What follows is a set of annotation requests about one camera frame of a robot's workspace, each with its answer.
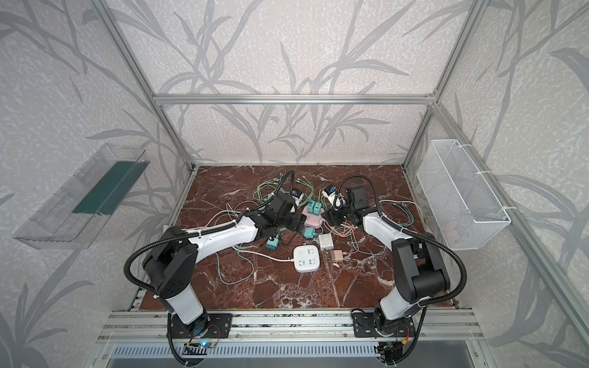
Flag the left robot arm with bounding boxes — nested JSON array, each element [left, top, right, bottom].
[[124, 192, 306, 325]]

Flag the green usb cable bundle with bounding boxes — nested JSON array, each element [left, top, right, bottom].
[[252, 173, 318, 205]]

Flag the clear plastic wall tray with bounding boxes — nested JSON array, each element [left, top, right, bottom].
[[14, 144, 150, 250]]

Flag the pink usb cable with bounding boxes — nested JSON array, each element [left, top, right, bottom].
[[321, 220, 374, 256]]

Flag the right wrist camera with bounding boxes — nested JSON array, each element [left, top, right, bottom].
[[322, 185, 345, 210]]

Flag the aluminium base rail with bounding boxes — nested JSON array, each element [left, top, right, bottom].
[[98, 308, 484, 343]]

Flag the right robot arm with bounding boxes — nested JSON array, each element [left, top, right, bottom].
[[324, 186, 467, 322]]

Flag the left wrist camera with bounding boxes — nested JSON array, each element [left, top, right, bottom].
[[291, 188, 305, 204]]

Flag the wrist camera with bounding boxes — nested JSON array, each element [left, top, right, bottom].
[[291, 188, 305, 204], [322, 185, 345, 210]]

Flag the white power strip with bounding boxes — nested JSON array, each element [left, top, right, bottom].
[[293, 245, 321, 273]]

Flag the pink power strip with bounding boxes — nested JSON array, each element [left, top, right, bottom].
[[305, 214, 324, 229]]

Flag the white coiled usb cable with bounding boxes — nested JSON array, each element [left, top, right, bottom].
[[204, 201, 259, 228]]

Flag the white power strip cord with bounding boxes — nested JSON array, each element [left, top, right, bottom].
[[232, 245, 295, 262]]

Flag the teal usb cable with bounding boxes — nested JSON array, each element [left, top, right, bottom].
[[386, 201, 416, 228]]

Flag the white wire mesh basket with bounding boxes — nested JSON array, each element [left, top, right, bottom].
[[417, 140, 511, 251]]

